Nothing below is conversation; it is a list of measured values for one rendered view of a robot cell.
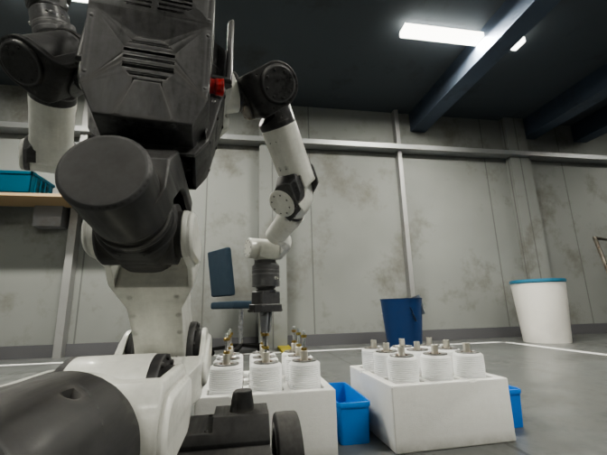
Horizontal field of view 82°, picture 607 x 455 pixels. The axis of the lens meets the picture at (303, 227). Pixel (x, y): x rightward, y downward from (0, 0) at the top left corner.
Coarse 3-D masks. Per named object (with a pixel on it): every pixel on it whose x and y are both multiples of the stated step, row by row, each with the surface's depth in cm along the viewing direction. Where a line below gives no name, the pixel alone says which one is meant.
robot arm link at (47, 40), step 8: (40, 32) 68; (48, 32) 69; (56, 32) 71; (64, 32) 72; (40, 40) 66; (48, 40) 67; (56, 40) 69; (64, 40) 71; (72, 40) 72; (48, 48) 66; (56, 48) 68; (64, 48) 70; (72, 48) 72; (32, 96) 73; (48, 104) 74; (56, 104) 75; (64, 104) 76; (72, 104) 78
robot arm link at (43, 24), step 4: (36, 20) 86; (40, 20) 86; (44, 20) 86; (48, 20) 87; (52, 20) 87; (56, 20) 88; (32, 24) 87; (36, 24) 86; (40, 24) 86; (44, 24) 86; (48, 24) 86; (52, 24) 87; (56, 24) 87; (60, 24) 87; (64, 24) 87; (68, 24) 87; (32, 28) 87; (36, 28) 86; (40, 28) 86; (44, 28) 86; (48, 28) 86; (52, 28) 87; (56, 28) 87; (72, 28) 88
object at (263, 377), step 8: (256, 368) 102; (264, 368) 101; (272, 368) 102; (280, 368) 104; (256, 376) 101; (264, 376) 101; (272, 376) 101; (280, 376) 103; (256, 384) 101; (264, 384) 100; (272, 384) 101; (280, 384) 103; (256, 392) 100
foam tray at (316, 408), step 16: (208, 384) 111; (288, 384) 110; (208, 400) 94; (224, 400) 95; (256, 400) 96; (272, 400) 97; (288, 400) 97; (304, 400) 98; (320, 400) 99; (272, 416) 96; (304, 416) 97; (320, 416) 98; (336, 416) 99; (304, 432) 96; (320, 432) 97; (336, 432) 98; (304, 448) 95; (320, 448) 96; (336, 448) 97
